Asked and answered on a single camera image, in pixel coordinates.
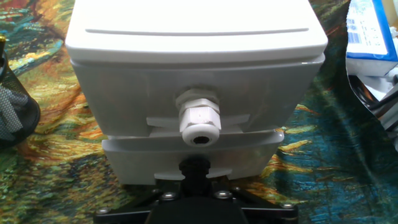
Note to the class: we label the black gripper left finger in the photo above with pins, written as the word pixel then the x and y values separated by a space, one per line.
pixel 130 211

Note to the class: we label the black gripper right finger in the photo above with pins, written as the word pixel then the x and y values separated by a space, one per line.
pixel 267 211

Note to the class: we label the sunflower painting cloth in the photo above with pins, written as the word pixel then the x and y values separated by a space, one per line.
pixel 311 155

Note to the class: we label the black mesh pen holder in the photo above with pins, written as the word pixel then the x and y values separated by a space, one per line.
pixel 21 102

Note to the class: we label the white plastic lidded box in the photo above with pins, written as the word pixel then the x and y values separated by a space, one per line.
pixel 196 18

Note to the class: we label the white box with blue edge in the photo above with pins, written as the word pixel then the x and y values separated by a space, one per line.
pixel 370 31

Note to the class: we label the aluminium frame bar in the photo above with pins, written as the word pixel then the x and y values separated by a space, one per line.
pixel 387 105

